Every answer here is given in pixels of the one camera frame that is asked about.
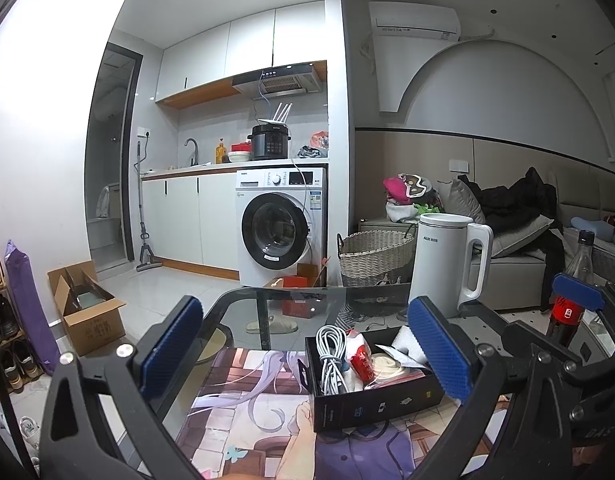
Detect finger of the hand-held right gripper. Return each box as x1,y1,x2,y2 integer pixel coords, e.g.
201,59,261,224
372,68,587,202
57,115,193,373
552,272,605,313
504,320,585,376

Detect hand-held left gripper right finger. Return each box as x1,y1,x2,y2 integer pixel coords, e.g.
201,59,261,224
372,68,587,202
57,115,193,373
406,296,574,480

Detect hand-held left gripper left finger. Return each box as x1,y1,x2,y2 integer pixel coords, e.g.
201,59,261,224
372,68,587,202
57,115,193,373
38,295,205,480

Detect white foam piece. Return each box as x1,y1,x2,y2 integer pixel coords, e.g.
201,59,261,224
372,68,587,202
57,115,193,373
390,326,429,363

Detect clear zip bag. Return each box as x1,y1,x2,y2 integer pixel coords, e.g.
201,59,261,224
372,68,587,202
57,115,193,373
363,344,434,391

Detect red and white packet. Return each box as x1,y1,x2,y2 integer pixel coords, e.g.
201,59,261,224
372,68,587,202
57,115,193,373
346,331,377,382

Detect black cardboard box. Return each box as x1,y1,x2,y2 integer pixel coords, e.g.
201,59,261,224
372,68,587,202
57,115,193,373
306,326,445,433

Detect white cable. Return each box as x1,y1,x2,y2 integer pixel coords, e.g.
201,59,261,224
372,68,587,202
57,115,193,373
315,325,349,396

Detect dark soda bottle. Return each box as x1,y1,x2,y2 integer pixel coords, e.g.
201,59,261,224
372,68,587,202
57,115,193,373
545,230,597,348

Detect grey sofa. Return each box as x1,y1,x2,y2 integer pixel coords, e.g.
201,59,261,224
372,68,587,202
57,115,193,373
357,199,615,312

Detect blue pillow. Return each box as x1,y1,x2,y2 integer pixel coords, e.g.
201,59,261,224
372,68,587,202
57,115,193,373
571,216,615,243

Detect grey pillow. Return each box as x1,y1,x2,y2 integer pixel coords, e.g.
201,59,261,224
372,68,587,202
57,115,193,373
489,214,569,259
437,178,487,226

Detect brown cardboard box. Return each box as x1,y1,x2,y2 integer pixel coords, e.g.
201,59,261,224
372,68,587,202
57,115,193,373
47,260,127,357

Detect white electric kettle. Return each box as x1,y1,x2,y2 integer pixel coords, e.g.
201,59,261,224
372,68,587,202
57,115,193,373
407,212,494,319

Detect printed desk mat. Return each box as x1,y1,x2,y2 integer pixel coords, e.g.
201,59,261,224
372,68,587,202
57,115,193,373
174,347,615,480

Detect beige slipper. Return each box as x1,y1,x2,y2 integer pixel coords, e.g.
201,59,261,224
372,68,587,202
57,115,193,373
245,314,298,335

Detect floor mop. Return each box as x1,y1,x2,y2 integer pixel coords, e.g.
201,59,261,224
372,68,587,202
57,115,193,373
134,141,164,274

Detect black coat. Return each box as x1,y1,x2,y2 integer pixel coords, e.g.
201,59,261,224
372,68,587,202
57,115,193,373
457,166,567,311

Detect wicker basket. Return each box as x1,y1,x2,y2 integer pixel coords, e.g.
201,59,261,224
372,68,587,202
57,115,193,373
336,230,419,288

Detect white base cabinets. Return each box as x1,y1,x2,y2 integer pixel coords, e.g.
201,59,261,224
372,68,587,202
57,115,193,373
140,157,331,282

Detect red box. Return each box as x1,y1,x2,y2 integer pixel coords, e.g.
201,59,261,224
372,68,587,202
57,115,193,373
281,262,322,320

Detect purple bag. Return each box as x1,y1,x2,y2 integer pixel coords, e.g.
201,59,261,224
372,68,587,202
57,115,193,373
4,241,61,376

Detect white washing machine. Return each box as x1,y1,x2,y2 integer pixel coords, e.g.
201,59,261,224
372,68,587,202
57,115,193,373
236,165,328,288

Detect pile of colourful clothes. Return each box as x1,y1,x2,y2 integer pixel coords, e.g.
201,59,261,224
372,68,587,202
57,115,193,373
383,173,445,224

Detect white sneaker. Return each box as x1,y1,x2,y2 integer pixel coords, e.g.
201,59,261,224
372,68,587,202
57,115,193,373
18,415,41,455

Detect black pressure cooker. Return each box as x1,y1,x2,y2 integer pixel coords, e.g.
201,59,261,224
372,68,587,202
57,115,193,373
249,124,294,161

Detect white router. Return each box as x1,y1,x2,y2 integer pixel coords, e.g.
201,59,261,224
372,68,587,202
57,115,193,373
256,102,294,126

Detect steel range hood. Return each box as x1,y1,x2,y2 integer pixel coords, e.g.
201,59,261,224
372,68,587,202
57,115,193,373
232,66,321,99

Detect white air conditioner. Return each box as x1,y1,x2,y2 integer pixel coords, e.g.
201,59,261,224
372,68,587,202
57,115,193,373
370,1,461,42

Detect white wall cabinets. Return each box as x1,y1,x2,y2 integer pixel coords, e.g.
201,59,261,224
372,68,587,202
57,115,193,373
154,0,328,109

